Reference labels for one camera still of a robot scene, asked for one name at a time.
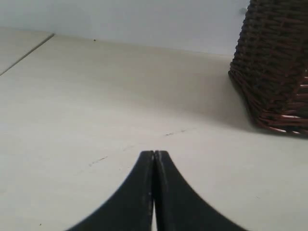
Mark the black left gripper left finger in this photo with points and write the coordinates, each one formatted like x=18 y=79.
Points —
x=130 y=208

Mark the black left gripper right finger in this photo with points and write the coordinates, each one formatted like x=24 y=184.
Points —
x=178 y=207

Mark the dark red wicker basket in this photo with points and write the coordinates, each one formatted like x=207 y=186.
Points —
x=270 y=65

